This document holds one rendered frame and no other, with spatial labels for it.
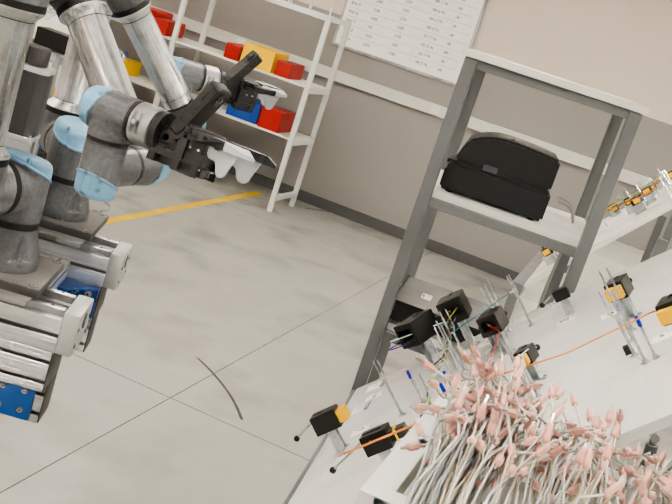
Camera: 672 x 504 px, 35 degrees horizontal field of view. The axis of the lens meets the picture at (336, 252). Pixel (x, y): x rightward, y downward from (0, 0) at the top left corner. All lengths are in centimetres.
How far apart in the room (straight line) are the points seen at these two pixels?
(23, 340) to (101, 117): 56
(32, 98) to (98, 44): 38
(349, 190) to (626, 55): 273
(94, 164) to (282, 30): 825
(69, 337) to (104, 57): 57
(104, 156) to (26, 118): 54
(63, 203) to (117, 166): 76
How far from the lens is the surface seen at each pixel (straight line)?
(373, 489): 103
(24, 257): 220
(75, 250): 266
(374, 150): 978
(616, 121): 341
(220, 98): 180
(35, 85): 239
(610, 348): 220
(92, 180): 189
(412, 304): 301
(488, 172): 295
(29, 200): 216
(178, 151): 179
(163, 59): 266
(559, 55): 948
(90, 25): 206
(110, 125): 187
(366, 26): 980
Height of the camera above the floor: 186
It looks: 13 degrees down
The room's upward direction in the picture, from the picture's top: 18 degrees clockwise
